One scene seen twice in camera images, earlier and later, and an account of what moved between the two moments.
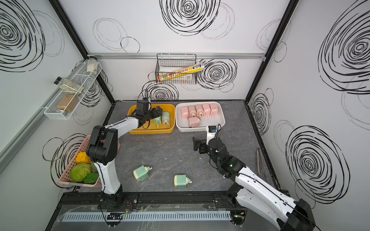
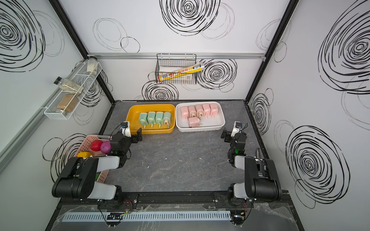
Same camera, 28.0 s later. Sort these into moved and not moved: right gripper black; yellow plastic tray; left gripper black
Moved: right gripper black; left gripper black
Not moved: yellow plastic tray
